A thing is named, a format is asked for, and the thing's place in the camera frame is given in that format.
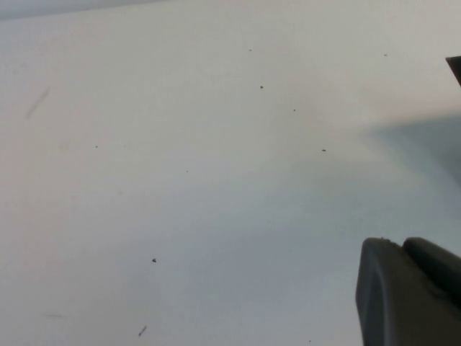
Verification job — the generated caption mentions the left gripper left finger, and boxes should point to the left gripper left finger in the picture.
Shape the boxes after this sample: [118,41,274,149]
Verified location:
[355,237,461,346]

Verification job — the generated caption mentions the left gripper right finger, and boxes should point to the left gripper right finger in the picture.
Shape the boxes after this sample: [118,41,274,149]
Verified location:
[401,236,461,301]

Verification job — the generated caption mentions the black printed glasses case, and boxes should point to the black printed glasses case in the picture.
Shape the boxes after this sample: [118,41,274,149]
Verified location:
[445,56,461,87]

